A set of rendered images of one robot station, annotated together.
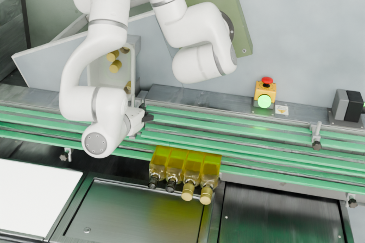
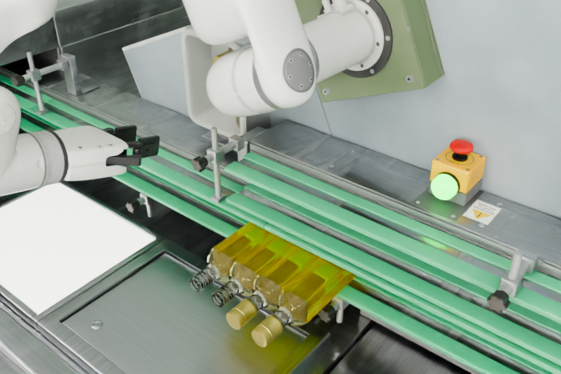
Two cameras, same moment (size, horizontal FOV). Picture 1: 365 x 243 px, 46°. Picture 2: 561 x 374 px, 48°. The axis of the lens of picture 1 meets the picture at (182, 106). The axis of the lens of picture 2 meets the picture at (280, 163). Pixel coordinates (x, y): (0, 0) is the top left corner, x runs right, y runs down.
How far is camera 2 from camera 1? 0.65 m
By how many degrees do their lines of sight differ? 27
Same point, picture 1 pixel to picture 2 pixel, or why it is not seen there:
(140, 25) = not seen: hidden behind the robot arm
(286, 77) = (508, 149)
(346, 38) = not seen: outside the picture
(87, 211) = (118, 296)
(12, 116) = not seen: hidden behind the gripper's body
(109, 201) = (159, 292)
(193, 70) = (225, 89)
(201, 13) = not seen: outside the picture
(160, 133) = (258, 204)
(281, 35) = (497, 58)
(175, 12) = not seen: outside the picture
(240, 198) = (380, 360)
